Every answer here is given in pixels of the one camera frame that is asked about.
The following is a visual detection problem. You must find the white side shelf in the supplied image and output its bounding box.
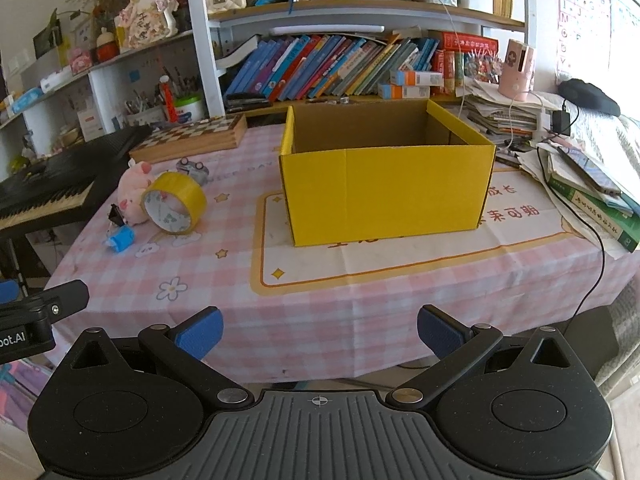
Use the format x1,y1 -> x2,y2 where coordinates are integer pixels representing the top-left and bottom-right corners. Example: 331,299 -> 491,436
0,27 -> 201,151

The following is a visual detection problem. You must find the white bookshelf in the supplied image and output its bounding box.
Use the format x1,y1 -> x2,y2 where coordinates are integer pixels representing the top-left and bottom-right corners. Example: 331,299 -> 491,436
182,0 -> 538,121

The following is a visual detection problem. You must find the alphabet wall poster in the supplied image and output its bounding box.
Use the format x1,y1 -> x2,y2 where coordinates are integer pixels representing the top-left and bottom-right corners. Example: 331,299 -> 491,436
555,0 -> 613,73

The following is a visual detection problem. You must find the black keyboard stand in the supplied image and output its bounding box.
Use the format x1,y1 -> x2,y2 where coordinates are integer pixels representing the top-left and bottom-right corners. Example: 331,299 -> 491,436
0,232 -> 51,291

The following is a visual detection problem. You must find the black electronic keyboard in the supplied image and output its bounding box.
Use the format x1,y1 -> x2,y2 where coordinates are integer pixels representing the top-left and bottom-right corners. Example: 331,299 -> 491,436
0,125 -> 153,241

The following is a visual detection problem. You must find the white pen holder with pens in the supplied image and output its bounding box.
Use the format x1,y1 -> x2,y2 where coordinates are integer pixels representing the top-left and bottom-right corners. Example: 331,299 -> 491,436
124,95 -> 168,128

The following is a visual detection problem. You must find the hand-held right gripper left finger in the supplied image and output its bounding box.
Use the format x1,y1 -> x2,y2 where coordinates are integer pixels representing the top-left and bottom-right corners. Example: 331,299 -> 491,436
62,306 -> 256,408

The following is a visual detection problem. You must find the black pouch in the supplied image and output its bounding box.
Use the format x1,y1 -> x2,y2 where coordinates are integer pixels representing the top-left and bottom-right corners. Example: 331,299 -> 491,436
557,78 -> 622,117

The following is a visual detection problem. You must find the small blue plastic object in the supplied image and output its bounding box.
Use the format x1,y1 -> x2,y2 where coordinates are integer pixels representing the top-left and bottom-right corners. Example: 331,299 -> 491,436
105,225 -> 136,253

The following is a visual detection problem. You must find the pink checkered desktop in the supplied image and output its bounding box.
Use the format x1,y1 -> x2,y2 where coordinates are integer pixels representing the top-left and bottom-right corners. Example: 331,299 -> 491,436
42,110 -> 640,383

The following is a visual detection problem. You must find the red round ornament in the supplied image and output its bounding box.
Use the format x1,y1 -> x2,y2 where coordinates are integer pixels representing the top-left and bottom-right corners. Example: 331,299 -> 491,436
95,27 -> 120,63

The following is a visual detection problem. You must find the pink pig plush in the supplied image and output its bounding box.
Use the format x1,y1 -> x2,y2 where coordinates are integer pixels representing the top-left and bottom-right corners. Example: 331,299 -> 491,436
116,160 -> 153,226

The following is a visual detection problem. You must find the grey frog toy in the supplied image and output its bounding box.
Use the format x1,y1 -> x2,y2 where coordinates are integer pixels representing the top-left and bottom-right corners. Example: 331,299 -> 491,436
176,156 -> 210,186

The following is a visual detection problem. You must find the stack of papers and books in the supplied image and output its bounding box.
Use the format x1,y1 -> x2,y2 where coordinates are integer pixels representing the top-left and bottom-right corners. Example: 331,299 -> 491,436
462,80 -> 556,148

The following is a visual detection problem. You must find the blue tissue pack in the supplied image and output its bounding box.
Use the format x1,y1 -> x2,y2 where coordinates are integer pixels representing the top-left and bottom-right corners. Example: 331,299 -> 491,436
10,87 -> 45,113

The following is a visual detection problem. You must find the yellow tape roll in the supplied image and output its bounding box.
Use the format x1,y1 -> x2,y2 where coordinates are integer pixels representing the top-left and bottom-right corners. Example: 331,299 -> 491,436
141,171 -> 207,235

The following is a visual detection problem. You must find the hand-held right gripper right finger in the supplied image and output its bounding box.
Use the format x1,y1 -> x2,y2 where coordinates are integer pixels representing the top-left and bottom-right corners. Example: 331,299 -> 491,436
390,304 -> 578,408

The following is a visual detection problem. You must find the wooden chessboard box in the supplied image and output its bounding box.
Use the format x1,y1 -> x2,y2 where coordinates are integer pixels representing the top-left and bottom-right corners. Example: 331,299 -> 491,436
129,112 -> 248,163

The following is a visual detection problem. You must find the orange white small carton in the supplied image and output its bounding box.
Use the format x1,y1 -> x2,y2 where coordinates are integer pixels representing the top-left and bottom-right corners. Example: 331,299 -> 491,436
378,84 -> 431,100
390,69 -> 444,87

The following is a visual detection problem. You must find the white mat yellow border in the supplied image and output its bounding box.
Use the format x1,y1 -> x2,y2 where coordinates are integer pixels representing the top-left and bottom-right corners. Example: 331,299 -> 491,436
250,170 -> 608,296

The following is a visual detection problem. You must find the blue patterned booklet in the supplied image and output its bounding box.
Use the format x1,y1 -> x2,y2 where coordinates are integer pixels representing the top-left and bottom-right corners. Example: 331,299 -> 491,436
557,146 -> 623,196

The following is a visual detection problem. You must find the white canister green lid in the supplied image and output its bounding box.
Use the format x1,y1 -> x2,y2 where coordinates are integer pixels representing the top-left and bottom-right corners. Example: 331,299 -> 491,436
172,94 -> 207,123

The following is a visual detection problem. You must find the grey patterned cloth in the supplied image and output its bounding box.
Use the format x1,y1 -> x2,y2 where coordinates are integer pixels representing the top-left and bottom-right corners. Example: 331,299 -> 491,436
575,110 -> 640,211

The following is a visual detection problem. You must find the red printed box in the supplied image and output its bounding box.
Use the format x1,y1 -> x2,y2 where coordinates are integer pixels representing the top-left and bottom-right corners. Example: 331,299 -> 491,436
432,31 -> 501,96

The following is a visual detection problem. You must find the black cable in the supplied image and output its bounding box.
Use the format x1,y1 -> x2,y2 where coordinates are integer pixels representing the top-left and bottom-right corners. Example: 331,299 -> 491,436
536,100 -> 607,333

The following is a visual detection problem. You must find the pink cylindrical holder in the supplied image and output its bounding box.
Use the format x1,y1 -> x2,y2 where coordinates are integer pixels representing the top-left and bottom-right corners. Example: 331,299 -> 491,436
497,38 -> 536,101

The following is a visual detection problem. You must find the white box red label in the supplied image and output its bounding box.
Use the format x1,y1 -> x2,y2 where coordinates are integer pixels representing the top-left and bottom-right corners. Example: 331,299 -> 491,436
77,105 -> 116,142

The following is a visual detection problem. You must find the yellow cardboard box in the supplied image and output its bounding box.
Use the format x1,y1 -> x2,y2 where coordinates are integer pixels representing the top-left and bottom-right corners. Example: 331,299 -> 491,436
278,99 -> 497,247

